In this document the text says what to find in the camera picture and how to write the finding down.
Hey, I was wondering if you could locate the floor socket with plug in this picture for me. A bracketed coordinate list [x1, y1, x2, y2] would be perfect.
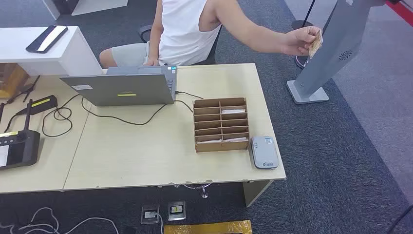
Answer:
[141, 204, 160, 225]

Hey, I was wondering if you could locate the yellow floor tape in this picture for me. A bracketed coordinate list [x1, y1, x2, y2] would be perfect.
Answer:
[163, 220, 253, 234]

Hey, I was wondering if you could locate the grey laptop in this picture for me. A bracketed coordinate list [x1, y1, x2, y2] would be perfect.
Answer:
[59, 66, 177, 107]

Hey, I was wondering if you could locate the black remote controller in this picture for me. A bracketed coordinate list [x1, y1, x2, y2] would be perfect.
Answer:
[0, 99, 41, 171]

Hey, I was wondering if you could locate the black power adapter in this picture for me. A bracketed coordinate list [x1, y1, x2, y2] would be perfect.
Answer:
[16, 95, 58, 116]

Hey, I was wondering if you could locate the metal under-desk hook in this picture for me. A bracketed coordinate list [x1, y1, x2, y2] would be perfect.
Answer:
[174, 183, 212, 199]

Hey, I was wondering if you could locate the black stanchion post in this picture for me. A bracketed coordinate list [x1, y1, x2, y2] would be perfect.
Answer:
[291, 0, 316, 30]

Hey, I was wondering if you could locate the brown cardboard box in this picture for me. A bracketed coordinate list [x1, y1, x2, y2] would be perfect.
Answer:
[0, 63, 30, 99]

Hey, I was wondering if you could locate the black laptop power cable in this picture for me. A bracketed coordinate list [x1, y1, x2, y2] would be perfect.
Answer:
[41, 94, 169, 138]

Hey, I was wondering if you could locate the white socket cable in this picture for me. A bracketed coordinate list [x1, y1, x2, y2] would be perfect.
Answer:
[154, 212, 164, 234]

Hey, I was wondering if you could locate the grey kiosk stand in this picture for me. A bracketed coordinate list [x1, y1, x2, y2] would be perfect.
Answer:
[286, 0, 386, 105]

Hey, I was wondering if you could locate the white side counter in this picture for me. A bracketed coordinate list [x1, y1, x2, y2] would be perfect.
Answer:
[0, 25, 103, 77]

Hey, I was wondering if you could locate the black tripod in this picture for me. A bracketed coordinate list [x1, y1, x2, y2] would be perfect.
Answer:
[5, 75, 41, 105]

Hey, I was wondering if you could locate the white plinth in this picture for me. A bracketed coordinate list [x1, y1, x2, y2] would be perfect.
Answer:
[42, 0, 129, 20]

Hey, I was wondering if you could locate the black USB cable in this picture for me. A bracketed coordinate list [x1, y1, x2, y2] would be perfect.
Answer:
[174, 91, 205, 113]

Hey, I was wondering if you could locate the grey card reader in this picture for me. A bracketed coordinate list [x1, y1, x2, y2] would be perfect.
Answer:
[250, 136, 280, 170]

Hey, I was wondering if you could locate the person's left hand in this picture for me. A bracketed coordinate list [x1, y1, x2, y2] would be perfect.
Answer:
[280, 25, 321, 58]

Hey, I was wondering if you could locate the black mains cable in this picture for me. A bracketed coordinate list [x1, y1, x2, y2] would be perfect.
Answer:
[3, 111, 20, 133]

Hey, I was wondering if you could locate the beige ID card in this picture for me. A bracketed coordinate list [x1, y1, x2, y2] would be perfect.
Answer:
[308, 30, 323, 59]

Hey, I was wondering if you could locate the floor socket with yellow label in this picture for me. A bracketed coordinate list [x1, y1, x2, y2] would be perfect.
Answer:
[168, 201, 187, 221]

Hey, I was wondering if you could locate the white floor cable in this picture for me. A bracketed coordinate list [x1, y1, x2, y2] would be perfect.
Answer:
[0, 207, 120, 234]

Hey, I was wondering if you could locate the beige desk side panel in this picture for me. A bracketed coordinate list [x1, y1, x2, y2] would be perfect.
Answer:
[243, 180, 274, 207]

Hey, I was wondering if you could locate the person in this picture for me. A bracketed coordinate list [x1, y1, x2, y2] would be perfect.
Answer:
[99, 0, 323, 67]

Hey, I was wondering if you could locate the wooden card organizer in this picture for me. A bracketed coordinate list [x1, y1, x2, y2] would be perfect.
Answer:
[193, 97, 250, 153]

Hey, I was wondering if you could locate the black smartphone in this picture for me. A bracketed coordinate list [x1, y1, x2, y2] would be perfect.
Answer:
[25, 25, 69, 54]

